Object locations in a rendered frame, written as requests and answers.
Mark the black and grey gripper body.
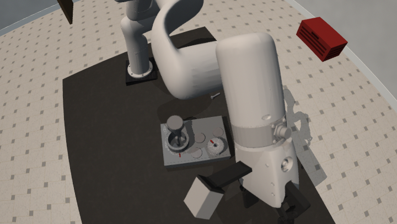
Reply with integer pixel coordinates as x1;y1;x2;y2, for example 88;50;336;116
234;137;299;208

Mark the white toothed gear with red arrow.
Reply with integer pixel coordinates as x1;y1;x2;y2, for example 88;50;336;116
207;137;224;156

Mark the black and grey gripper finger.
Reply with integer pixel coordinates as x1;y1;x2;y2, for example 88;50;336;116
240;184;259;209
276;181;310;224

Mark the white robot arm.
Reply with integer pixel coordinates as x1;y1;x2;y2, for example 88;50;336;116
115;0;291;220

